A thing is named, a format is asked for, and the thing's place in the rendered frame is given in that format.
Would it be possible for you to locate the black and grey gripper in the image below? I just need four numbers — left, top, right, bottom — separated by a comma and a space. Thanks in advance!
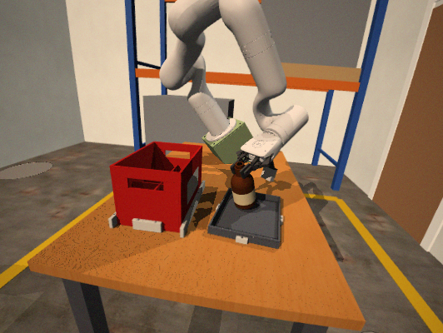
230, 131, 282, 179

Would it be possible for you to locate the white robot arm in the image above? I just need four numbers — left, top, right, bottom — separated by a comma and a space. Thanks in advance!
159, 0, 309, 147

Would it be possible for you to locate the red crate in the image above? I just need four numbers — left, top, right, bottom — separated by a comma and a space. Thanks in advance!
110, 142, 202, 232

